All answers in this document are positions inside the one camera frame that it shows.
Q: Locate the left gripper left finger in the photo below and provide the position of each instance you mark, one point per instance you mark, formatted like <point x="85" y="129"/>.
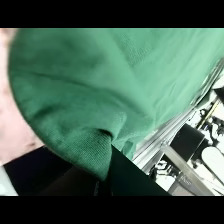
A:
<point x="71" y="185"/>

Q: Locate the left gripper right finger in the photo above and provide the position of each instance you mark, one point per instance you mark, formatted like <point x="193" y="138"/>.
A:
<point x="133" y="178"/>

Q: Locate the green T-shirt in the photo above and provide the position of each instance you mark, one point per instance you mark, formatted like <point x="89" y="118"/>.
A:
<point x="100" y="83"/>

